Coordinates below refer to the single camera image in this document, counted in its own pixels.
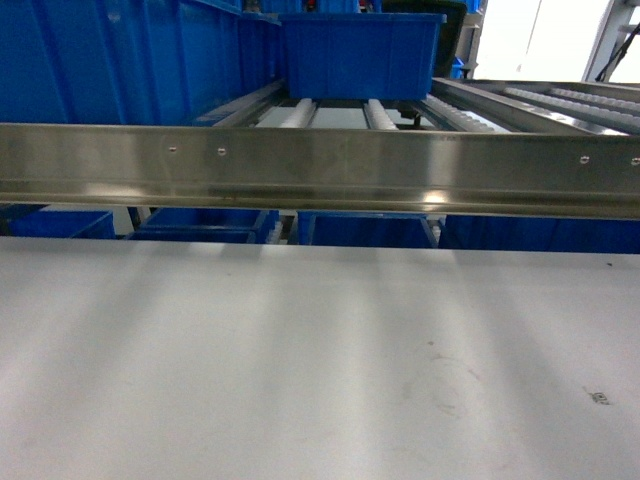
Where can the stainless steel roller shelf rack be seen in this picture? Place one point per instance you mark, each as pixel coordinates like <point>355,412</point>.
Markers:
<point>484,147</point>

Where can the large blue bin on shelf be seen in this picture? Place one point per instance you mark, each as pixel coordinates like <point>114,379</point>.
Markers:
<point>360,56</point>

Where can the blue bin far left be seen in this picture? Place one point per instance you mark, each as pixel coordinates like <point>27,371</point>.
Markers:
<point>131,62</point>

